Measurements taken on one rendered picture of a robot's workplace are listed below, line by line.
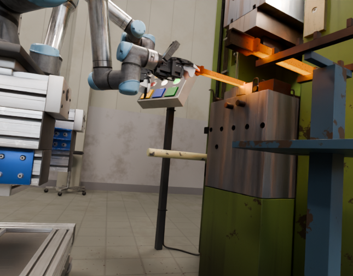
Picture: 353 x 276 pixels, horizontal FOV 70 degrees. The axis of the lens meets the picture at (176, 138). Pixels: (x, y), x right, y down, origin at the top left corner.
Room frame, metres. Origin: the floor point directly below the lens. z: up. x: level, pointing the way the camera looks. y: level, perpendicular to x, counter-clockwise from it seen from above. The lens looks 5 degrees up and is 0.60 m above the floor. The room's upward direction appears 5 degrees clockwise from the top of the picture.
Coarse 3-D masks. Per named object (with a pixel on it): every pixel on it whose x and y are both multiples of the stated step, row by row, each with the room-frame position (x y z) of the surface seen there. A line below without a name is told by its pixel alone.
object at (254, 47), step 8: (232, 32) 0.63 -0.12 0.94; (240, 32) 0.64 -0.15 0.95; (232, 40) 0.63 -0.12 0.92; (240, 40) 0.65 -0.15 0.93; (248, 40) 0.66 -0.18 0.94; (256, 40) 0.66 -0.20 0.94; (232, 48) 0.65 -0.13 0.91; (240, 48) 0.65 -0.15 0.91; (248, 48) 0.66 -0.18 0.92; (256, 48) 0.66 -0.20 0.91; (264, 48) 0.68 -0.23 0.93; (264, 56) 0.71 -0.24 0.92; (280, 64) 0.75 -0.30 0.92; (288, 64) 0.75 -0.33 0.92; (296, 64) 0.76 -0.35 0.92; (304, 64) 0.78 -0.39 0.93; (304, 72) 0.80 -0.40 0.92; (312, 72) 0.80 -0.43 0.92
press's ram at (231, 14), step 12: (228, 0) 1.36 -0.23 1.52; (240, 0) 1.27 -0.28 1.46; (252, 0) 1.19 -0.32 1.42; (264, 0) 1.13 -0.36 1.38; (276, 0) 1.16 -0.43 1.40; (288, 0) 1.20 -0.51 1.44; (300, 0) 1.25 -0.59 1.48; (228, 12) 1.35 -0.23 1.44; (240, 12) 1.26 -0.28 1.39; (276, 12) 1.19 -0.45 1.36; (288, 12) 1.21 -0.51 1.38; (300, 12) 1.25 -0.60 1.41; (228, 24) 1.34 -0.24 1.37; (300, 24) 1.28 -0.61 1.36
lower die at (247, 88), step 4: (244, 84) 1.21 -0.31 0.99; (248, 84) 1.19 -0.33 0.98; (252, 84) 1.16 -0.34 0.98; (256, 84) 1.18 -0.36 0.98; (232, 88) 1.28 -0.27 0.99; (236, 88) 1.26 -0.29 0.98; (240, 88) 1.23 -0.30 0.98; (244, 88) 1.21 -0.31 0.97; (248, 88) 1.18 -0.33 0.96; (252, 88) 1.17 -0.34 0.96; (224, 92) 1.34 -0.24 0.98; (228, 92) 1.31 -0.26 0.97; (232, 92) 1.28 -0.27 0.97; (236, 92) 1.25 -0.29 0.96; (240, 92) 1.23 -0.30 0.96; (244, 92) 1.21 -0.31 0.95; (248, 92) 1.18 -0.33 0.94; (252, 92) 1.17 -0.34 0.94; (224, 96) 1.33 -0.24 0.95; (228, 96) 1.31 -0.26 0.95; (232, 96) 1.28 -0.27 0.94; (292, 96) 1.31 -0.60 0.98; (296, 96) 1.33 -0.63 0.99
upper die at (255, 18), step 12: (252, 12) 1.19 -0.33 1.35; (264, 12) 1.19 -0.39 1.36; (240, 24) 1.26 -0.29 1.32; (252, 24) 1.18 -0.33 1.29; (264, 24) 1.19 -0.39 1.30; (276, 24) 1.24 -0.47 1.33; (288, 24) 1.28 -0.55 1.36; (252, 36) 1.27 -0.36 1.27; (276, 36) 1.25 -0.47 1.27; (288, 36) 1.29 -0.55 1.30; (300, 36) 1.34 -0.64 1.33
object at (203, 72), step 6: (198, 66) 1.08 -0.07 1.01; (198, 72) 1.09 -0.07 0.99; (204, 72) 1.10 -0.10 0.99; (210, 72) 1.12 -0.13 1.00; (216, 72) 1.13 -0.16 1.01; (216, 78) 1.15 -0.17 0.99; (222, 78) 1.15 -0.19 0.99; (228, 78) 1.17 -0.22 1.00; (234, 78) 1.19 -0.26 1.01; (234, 84) 1.22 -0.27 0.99; (240, 84) 1.21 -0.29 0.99
